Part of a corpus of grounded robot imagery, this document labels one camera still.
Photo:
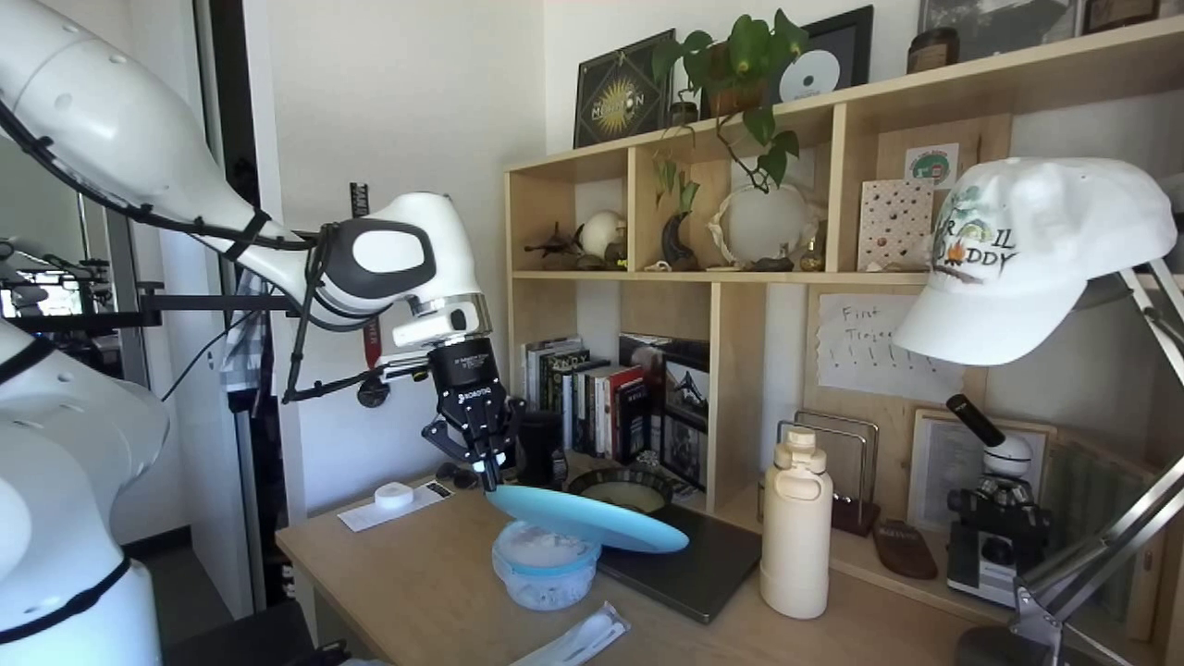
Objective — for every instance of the blue plate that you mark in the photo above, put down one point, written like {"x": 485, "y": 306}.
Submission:
{"x": 594, "y": 520}

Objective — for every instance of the clear container with blue rim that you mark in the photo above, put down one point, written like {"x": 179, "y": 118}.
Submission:
{"x": 541, "y": 579}

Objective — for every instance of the card with teal design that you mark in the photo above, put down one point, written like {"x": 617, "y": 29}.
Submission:
{"x": 933, "y": 166}

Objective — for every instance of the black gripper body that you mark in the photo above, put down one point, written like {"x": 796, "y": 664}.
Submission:
{"x": 469, "y": 370}

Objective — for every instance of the white printed baseball cap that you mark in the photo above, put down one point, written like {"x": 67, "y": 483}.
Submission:
{"x": 1038, "y": 245}

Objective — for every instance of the small white round object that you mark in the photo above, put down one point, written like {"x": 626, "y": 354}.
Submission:
{"x": 393, "y": 497}

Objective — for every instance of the black white microscope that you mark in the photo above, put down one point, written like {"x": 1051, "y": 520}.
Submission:
{"x": 997, "y": 530}

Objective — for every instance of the small plant in dark vase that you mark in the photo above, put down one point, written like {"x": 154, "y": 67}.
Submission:
{"x": 680, "y": 243}

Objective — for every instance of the grey art print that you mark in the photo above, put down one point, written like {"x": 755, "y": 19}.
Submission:
{"x": 1002, "y": 24}

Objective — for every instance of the white spined book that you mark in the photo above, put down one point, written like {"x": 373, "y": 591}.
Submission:
{"x": 584, "y": 412}

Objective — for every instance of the green potted trailing plant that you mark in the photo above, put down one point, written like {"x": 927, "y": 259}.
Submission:
{"x": 743, "y": 51}

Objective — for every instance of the small dark picture frame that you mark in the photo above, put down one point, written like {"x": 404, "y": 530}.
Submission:
{"x": 1118, "y": 12}

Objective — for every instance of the small dark arched frame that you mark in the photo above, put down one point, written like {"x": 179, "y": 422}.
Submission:
{"x": 933, "y": 55}

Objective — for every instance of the brown leather pouch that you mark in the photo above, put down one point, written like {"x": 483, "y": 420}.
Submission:
{"x": 909, "y": 552}

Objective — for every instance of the medal on red ribbon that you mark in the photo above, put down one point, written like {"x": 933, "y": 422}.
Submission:
{"x": 373, "y": 389}

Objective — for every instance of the red black book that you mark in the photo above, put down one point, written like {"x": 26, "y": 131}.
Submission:
{"x": 631, "y": 412}

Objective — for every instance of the white paper sheet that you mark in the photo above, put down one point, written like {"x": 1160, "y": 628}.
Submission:
{"x": 357, "y": 516}

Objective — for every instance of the white round shelf ornament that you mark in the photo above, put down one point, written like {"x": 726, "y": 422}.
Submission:
{"x": 600, "y": 236}

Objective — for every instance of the silver desk lamp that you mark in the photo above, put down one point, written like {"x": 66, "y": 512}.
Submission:
{"x": 1110, "y": 542}

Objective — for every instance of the black framed dark picture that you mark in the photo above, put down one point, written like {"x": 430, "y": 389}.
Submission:
{"x": 622, "y": 98}

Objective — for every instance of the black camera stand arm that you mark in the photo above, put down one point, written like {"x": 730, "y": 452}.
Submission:
{"x": 210, "y": 300}

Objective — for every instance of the white sketch paper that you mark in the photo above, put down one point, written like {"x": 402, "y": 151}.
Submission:
{"x": 862, "y": 346}

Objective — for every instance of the black cylindrical desk container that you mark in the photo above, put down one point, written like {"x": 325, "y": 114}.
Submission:
{"x": 539, "y": 448}

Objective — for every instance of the black framed white disc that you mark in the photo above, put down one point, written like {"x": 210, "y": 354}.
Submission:
{"x": 816, "y": 77}

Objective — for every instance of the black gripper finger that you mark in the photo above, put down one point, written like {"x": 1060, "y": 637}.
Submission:
{"x": 501, "y": 448}
{"x": 475, "y": 464}

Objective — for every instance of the cream water bottle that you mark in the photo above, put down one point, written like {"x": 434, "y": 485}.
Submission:
{"x": 796, "y": 542}

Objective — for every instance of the grey placemat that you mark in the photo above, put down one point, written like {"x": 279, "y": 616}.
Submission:
{"x": 705, "y": 569}

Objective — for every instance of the white dotted card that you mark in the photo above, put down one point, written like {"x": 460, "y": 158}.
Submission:
{"x": 896, "y": 224}

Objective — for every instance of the wooden shelf unit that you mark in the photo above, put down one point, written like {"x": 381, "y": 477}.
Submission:
{"x": 738, "y": 370}

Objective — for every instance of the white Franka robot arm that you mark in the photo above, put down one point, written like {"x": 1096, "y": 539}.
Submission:
{"x": 124, "y": 136}

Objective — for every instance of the black photo book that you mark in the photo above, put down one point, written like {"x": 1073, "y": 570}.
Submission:
{"x": 686, "y": 420}

